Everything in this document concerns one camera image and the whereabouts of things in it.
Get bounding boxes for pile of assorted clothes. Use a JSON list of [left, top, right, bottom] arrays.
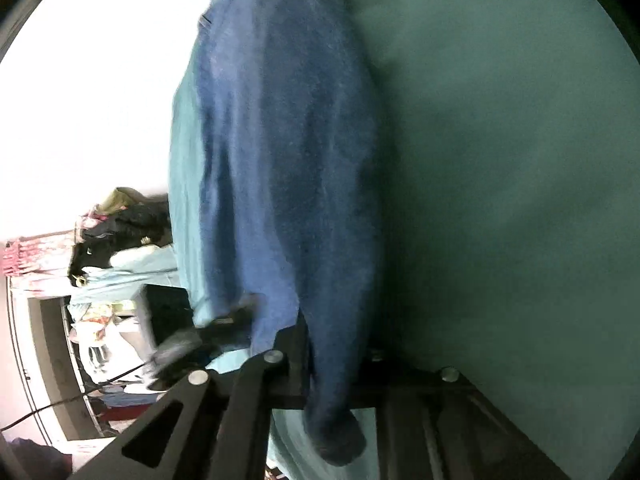
[[67, 187, 193, 411]]

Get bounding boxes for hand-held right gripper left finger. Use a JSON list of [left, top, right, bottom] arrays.
[[72, 310, 313, 480]]

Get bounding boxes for pink patterned curtain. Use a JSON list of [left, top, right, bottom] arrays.
[[0, 232, 83, 291]]

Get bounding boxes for blue denim shorts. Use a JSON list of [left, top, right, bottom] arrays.
[[192, 0, 386, 467]]

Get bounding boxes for black cable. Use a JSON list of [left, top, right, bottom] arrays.
[[0, 364, 156, 431]]

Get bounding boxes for teal bed sheet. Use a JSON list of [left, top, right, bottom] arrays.
[[167, 0, 637, 480]]

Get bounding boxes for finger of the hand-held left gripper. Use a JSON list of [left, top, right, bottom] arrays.
[[200, 294, 262, 348]]

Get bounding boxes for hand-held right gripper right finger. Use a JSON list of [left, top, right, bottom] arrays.
[[350, 345, 571, 480]]

